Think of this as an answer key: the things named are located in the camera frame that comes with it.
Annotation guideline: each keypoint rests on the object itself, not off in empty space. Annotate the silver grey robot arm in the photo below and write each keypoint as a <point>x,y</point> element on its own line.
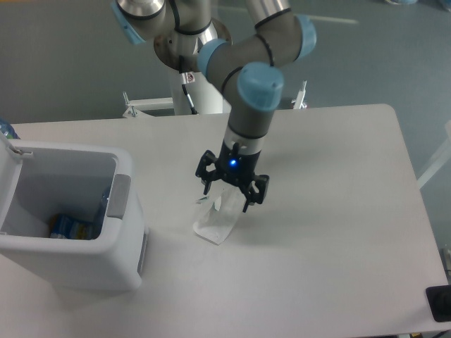
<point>246,74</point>

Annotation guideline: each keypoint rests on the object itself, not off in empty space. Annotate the clear crushed plastic bottle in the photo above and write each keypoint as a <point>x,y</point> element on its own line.
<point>101,210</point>

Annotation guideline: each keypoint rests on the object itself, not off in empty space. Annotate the white plastic trash can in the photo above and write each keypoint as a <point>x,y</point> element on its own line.
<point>70,214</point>

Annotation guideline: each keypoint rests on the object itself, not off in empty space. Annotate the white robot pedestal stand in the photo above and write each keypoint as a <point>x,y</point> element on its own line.
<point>191,93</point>

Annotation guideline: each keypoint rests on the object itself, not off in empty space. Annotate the white frame at right edge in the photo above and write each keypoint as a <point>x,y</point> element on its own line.
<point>439,158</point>

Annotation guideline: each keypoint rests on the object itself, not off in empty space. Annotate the black device at table edge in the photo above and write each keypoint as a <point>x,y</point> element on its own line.
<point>439,302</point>

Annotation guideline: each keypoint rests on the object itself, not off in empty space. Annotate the blue capped bottle behind bin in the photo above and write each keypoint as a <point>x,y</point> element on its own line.
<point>7,130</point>

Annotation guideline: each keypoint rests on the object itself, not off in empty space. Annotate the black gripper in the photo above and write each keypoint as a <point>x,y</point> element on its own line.
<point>236,169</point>

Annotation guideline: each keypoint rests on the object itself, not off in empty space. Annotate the blue yellow snack packet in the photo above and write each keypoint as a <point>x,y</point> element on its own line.
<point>63,226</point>

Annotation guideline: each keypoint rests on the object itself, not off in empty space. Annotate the white plastic wrapper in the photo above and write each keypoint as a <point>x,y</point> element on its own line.
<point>218,215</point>

